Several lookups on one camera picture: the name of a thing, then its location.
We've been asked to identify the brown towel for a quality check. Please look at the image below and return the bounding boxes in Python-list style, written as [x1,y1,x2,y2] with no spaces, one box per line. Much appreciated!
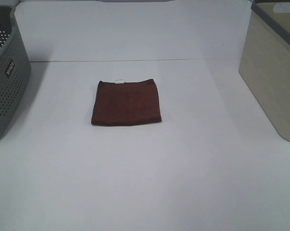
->
[91,79,162,127]

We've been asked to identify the beige storage bin grey rim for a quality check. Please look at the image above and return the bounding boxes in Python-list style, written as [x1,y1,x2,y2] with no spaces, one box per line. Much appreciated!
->
[238,0,290,141]

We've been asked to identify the grey perforated plastic basket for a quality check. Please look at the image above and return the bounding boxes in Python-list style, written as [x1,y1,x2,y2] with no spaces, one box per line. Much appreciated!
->
[0,5,31,139]

